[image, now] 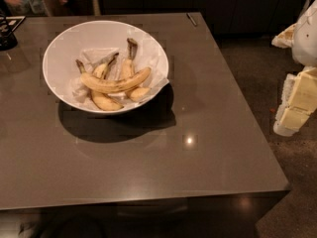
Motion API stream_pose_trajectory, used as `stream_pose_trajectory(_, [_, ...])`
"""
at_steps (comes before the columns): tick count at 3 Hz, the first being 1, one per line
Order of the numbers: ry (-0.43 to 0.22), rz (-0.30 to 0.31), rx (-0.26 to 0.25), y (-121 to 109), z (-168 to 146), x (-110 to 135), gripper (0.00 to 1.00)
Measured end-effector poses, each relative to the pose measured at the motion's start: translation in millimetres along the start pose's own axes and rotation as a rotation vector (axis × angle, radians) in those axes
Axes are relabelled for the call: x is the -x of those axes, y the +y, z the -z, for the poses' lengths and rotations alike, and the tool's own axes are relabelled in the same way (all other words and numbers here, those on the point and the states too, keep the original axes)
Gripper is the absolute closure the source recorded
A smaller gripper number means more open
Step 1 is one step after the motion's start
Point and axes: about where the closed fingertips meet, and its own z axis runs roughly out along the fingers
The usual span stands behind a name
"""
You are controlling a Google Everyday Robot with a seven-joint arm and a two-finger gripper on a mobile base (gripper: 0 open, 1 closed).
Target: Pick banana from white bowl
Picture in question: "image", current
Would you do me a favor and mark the dark framed placemat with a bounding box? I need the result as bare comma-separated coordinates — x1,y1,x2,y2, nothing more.
6,16,26,31

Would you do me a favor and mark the white ceramic bowl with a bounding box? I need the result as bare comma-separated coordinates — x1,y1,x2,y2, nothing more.
43,21,168,111

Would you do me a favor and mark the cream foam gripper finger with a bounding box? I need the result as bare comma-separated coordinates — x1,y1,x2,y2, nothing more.
273,66,317,137
271,24,296,49

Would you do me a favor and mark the white paper liner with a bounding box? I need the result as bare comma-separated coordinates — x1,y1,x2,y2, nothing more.
67,48,169,114

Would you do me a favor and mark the black wire basket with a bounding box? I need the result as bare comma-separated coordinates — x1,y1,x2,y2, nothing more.
0,11,18,51

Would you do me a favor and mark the right yellow banana dark stem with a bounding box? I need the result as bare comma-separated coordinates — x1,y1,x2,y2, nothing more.
120,38,150,102

